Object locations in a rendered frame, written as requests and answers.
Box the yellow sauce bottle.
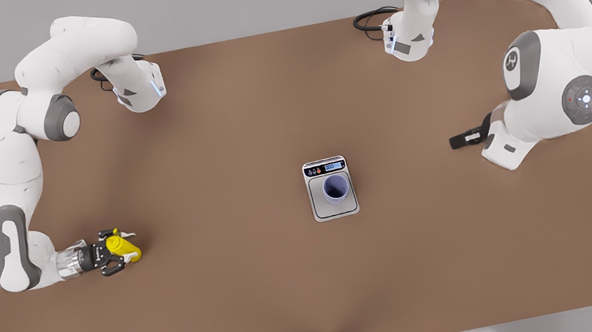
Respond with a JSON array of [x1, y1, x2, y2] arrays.
[[105, 232, 144, 267]]

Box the black cable loop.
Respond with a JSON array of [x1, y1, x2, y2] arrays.
[[351, 4, 405, 46], [88, 52, 151, 96]]

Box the lavender cup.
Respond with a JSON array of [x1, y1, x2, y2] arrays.
[[321, 173, 354, 207]]

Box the silver kitchen scale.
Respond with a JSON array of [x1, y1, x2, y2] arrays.
[[301, 154, 361, 224]]

